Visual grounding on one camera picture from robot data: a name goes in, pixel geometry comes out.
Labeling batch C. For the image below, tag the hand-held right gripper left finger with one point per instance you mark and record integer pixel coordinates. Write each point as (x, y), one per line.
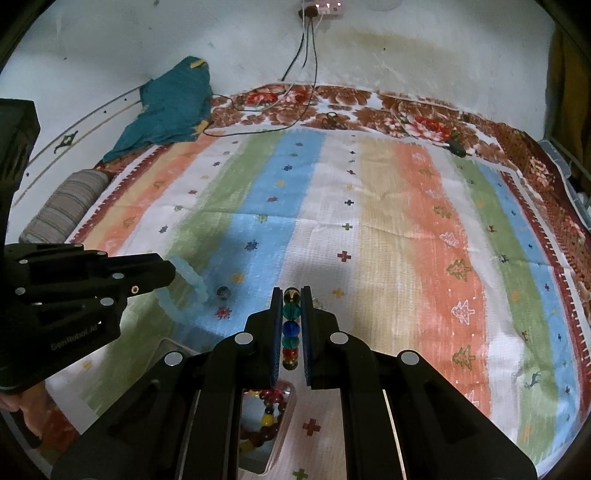
(276, 332)

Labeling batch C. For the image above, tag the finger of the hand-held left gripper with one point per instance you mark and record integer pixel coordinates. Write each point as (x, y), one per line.
(138, 274)

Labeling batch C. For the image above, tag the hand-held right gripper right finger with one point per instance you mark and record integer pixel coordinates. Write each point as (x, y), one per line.
(307, 332)

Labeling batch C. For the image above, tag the small dark bead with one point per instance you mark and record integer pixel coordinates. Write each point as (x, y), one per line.
(223, 291)

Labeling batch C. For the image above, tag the grey striped bolster pillow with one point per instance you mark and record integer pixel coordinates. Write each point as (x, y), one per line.
(64, 205)

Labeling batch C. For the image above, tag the striped pastel blanket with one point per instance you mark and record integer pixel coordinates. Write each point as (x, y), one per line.
(369, 230)

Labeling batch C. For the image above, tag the teal cloth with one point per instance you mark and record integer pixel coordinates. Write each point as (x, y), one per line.
(166, 108)

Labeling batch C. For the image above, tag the small dark green object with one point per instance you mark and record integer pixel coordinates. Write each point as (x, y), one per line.
(457, 148)

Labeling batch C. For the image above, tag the white power strip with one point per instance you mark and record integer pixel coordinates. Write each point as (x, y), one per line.
(323, 7)

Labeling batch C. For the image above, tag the mustard hanging garment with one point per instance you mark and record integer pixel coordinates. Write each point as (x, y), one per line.
(572, 83)

